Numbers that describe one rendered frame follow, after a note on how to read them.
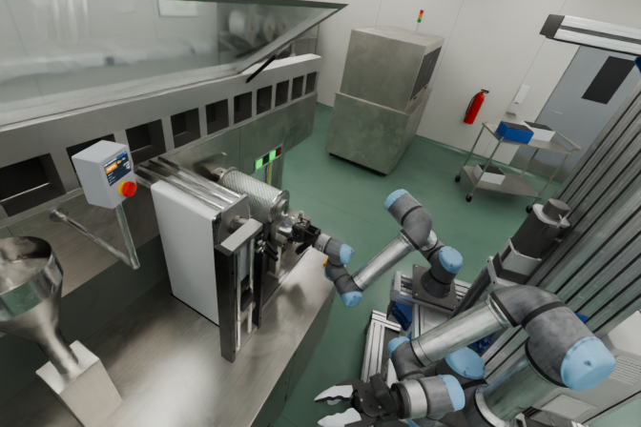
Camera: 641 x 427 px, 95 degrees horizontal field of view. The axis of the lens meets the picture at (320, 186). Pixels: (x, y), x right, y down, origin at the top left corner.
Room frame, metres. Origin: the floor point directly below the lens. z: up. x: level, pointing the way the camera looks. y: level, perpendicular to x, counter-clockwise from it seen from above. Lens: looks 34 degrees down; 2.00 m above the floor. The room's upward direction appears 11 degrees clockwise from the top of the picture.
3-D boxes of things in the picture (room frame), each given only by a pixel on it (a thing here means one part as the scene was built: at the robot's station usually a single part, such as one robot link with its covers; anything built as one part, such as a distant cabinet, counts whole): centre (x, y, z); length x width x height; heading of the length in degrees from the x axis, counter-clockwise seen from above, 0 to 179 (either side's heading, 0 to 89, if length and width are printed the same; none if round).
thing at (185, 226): (0.66, 0.42, 1.17); 0.34 x 0.05 x 0.54; 69
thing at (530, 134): (3.50, -2.33, 0.51); 0.91 x 0.58 x 1.02; 91
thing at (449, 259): (1.05, -0.67, 0.98); 0.13 x 0.12 x 0.14; 30
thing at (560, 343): (0.42, -0.64, 1.19); 0.15 x 0.12 x 0.55; 16
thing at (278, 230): (0.87, 0.13, 1.05); 0.06 x 0.05 x 0.31; 69
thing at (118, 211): (0.42, 0.39, 1.51); 0.02 x 0.02 x 0.20
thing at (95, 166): (0.41, 0.38, 1.66); 0.07 x 0.07 x 0.10; 88
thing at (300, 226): (0.93, 0.02, 1.12); 0.12 x 0.08 x 0.09; 69
